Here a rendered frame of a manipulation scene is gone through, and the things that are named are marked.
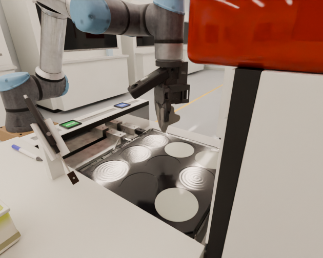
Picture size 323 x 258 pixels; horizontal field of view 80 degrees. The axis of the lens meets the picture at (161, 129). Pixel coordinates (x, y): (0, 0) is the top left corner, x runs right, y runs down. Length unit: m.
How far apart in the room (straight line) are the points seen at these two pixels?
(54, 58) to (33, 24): 2.83
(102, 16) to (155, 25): 0.13
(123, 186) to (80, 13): 0.40
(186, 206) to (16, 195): 0.35
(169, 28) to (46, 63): 0.61
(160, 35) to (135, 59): 4.65
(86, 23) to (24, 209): 0.37
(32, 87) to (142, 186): 0.67
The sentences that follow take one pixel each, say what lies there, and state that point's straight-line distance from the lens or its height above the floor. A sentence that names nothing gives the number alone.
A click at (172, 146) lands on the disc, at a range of 0.68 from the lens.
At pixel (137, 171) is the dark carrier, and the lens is 0.57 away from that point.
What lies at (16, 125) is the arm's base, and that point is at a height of 0.91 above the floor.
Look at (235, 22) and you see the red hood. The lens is 0.19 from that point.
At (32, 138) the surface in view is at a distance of 0.73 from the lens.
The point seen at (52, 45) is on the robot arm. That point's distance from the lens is 0.94.
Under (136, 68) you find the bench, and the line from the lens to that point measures 5.20.
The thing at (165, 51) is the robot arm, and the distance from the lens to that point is 0.51.
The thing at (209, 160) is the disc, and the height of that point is 0.90.
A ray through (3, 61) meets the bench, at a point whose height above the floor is 0.95.
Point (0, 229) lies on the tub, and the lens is 0.37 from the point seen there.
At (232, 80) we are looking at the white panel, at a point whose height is 1.21.
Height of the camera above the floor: 1.25
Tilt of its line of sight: 25 degrees down
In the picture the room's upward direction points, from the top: straight up
